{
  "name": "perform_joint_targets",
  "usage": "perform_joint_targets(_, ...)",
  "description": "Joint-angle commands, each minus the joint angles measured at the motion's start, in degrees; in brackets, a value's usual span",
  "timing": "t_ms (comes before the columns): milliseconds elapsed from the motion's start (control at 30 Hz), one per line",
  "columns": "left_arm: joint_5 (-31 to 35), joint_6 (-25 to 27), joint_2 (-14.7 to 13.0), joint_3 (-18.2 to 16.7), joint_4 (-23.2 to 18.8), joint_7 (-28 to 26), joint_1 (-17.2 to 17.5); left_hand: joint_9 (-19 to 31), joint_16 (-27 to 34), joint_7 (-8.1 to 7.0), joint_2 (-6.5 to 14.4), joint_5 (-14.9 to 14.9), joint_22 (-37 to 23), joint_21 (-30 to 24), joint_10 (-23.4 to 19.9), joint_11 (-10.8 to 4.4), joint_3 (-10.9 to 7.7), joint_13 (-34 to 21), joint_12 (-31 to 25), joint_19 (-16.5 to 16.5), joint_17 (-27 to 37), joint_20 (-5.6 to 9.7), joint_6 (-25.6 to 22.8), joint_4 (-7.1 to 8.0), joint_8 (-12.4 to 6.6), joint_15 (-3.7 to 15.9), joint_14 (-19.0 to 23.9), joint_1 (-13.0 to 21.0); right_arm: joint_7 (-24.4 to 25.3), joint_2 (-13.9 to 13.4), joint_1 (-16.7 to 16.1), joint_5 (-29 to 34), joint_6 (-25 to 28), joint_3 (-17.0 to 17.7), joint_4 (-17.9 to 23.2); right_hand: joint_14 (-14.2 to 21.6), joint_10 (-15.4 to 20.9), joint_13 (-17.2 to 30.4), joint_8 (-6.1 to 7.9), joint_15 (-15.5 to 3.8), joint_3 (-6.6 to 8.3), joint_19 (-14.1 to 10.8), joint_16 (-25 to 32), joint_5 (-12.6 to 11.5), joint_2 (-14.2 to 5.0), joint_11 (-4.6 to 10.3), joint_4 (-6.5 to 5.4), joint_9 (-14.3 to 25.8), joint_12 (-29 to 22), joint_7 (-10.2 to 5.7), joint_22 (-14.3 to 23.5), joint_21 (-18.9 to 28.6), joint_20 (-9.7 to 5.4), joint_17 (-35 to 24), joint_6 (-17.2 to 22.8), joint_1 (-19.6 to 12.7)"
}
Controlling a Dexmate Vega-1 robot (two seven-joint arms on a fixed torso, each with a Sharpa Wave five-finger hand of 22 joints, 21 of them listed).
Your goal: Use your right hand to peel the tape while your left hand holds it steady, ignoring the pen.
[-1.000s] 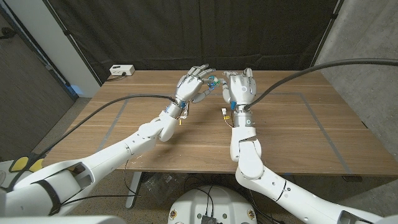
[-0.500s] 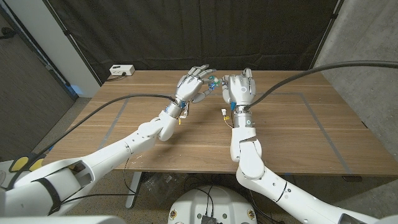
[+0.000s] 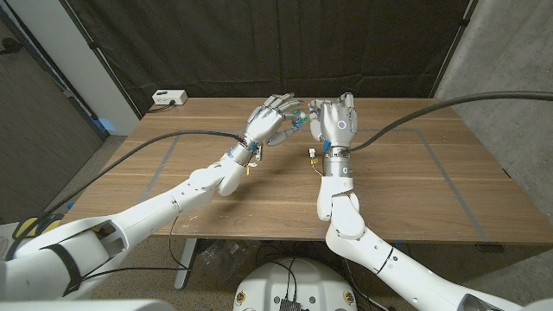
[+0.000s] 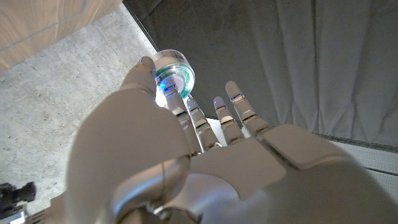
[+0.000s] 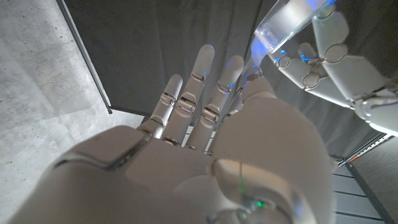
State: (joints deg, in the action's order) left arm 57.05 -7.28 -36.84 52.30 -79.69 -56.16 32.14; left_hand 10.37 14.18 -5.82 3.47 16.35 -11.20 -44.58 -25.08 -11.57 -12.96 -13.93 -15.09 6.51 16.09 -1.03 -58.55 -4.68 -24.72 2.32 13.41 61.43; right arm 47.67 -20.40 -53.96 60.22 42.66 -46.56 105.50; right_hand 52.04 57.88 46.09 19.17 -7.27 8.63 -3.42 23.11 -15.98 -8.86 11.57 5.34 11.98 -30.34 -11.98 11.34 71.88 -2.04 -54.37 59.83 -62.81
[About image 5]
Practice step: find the clear tape roll green core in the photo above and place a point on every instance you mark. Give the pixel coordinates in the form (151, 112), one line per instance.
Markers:
(280, 25)

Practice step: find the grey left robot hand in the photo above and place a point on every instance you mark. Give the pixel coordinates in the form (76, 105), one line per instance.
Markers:
(354, 77)

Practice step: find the black backdrop stand pole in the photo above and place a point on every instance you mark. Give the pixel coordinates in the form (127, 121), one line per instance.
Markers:
(87, 62)

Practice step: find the black backdrop curtain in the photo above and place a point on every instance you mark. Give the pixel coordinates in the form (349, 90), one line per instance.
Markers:
(140, 46)

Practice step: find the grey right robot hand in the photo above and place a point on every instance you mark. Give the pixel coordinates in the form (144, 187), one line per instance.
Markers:
(161, 180)

